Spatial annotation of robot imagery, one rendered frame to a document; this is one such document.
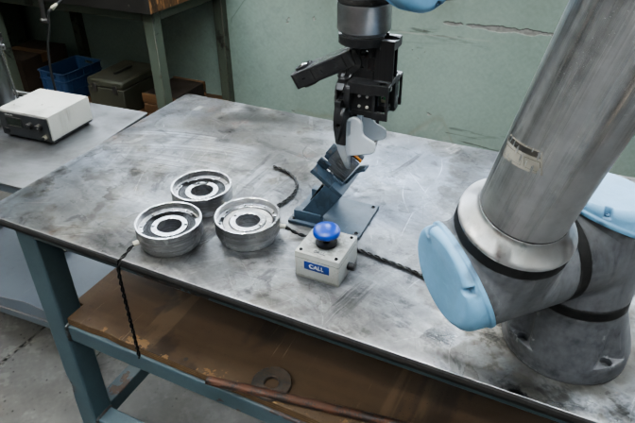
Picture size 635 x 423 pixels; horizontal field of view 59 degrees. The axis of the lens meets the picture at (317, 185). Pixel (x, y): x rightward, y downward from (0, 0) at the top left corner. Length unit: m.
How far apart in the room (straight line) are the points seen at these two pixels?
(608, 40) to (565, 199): 0.14
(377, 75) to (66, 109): 1.02
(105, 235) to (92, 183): 0.18
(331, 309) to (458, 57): 1.72
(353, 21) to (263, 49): 1.97
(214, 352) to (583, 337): 0.64
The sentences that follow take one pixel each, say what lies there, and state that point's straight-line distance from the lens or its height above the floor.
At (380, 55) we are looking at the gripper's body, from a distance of 0.80.
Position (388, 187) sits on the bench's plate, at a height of 0.80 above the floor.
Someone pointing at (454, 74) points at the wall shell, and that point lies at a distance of 2.41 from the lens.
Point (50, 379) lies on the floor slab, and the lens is 1.93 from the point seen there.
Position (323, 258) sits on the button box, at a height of 0.85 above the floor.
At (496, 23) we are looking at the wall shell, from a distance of 2.33.
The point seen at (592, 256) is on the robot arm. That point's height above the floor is 0.99.
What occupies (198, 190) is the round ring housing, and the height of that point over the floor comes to 0.82.
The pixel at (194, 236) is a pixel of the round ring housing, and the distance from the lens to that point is 0.90.
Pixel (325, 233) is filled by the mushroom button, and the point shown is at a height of 0.87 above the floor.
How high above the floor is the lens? 1.35
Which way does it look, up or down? 31 degrees down
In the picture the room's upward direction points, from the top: 1 degrees counter-clockwise
